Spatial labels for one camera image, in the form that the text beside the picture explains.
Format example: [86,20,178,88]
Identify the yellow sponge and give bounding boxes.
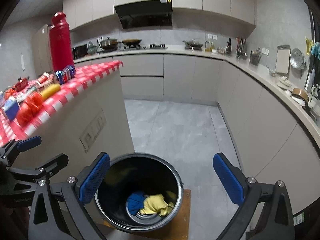
[40,83,61,102]

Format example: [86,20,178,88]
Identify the lower kitchen cabinets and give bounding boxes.
[75,52,320,230]

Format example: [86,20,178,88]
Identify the yellow rubber glove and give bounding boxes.
[305,37,315,56]

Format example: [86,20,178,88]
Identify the beige refrigerator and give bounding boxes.
[31,24,53,77]

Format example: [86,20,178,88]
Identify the white cutting board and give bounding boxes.
[275,45,291,75]

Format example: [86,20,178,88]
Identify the black microwave oven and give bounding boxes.
[72,44,88,60]

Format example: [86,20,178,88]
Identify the pan on counter rack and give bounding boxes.
[183,39,203,51]

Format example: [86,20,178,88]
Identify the black round trash bin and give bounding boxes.
[94,153,183,233]

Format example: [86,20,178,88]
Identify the dark glass bottle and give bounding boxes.
[225,38,232,55]

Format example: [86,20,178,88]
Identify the round metal steamer plate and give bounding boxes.
[290,48,306,70]

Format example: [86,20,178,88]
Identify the red thermos flask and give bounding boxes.
[49,12,74,72]

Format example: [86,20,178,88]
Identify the red white checkered tablecloth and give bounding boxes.
[1,60,123,146]

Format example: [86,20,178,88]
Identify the blue rag in bin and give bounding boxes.
[127,192,145,215]

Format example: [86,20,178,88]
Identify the blue box on table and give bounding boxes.
[1,96,20,121]

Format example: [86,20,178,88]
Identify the gas stove top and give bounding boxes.
[123,44,168,50]

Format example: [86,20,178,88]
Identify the green ceramic vase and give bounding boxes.
[87,41,97,55]

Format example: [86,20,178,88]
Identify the crushed blue soda can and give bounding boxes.
[53,65,76,85]

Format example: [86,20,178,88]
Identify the teal rubber glove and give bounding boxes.
[311,42,320,60]

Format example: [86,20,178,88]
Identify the black wok on stove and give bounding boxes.
[121,39,141,47]

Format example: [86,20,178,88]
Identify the covered cooking pot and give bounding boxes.
[100,37,118,51]

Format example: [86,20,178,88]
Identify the red plastic bag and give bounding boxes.
[16,92,43,127]

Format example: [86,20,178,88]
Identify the red paper cup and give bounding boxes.
[35,72,53,86]

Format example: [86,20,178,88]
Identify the yellow oil bottle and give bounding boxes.
[204,41,215,52]

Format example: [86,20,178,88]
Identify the orange mesh bag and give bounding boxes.
[4,87,16,100]

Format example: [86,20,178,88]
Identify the wooden bowl on counter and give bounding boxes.
[291,88,309,103]

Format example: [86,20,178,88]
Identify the wooden board under bin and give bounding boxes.
[95,189,191,239]

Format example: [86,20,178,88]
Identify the yellow rag in bin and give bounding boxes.
[139,194,174,217]

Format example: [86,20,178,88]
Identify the small red pot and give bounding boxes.
[13,77,28,92]

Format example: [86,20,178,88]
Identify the black range hood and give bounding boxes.
[114,0,173,29]

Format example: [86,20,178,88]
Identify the kitchen island cabinet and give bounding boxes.
[13,72,135,182]

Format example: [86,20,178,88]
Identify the black utensil holder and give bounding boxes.
[249,48,262,66]

